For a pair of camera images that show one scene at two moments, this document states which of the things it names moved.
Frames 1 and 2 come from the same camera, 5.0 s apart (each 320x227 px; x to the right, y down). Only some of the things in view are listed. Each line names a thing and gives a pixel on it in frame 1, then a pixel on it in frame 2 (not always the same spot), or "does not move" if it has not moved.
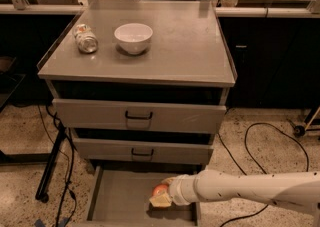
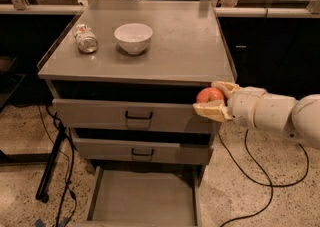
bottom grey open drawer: (119, 196) does not move
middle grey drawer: (126, 150) does not move
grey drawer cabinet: (143, 86) does not move
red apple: (159, 189) -> (208, 94)
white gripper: (176, 189) -> (243, 105)
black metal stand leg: (42, 193) does not move
